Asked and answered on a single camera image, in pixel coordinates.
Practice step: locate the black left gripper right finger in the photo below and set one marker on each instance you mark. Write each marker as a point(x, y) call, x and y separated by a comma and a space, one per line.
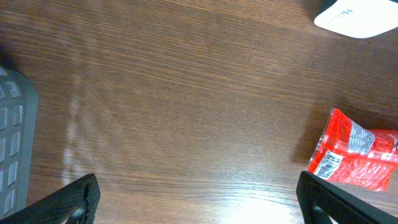
point(323, 202)

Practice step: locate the grey plastic mesh basket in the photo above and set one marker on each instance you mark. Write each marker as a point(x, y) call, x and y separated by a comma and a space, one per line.
point(19, 103)

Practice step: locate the red snack package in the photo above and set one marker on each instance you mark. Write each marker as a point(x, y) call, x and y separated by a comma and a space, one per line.
point(347, 153)

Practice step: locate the white barcode scanner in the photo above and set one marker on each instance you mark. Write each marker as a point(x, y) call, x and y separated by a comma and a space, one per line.
point(359, 19)

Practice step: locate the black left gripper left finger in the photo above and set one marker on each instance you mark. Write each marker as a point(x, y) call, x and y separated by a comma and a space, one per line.
point(74, 203)

